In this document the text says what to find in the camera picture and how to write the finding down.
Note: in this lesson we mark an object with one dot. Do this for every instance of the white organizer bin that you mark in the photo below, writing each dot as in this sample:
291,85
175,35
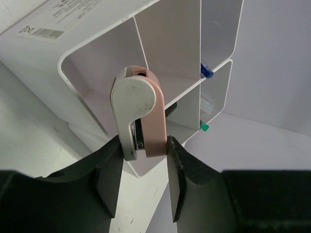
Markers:
200,105
68,52

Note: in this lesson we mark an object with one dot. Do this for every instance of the green highlighter marker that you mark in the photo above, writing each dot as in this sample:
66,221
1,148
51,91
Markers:
170,110

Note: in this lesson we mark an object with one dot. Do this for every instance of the purple highlighter marker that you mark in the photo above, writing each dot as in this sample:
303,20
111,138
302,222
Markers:
205,72

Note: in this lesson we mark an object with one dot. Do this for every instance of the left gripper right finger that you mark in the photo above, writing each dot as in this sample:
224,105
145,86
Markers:
204,200

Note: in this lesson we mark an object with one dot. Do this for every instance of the right white organizer bin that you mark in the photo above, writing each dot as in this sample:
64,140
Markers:
200,105

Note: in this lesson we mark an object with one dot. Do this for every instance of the left white organizer bin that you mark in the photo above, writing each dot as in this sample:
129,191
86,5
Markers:
68,52

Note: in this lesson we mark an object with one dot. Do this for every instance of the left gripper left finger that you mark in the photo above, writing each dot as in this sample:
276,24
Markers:
81,198

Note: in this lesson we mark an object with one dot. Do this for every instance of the teal dark pen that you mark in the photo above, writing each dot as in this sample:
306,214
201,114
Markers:
203,126

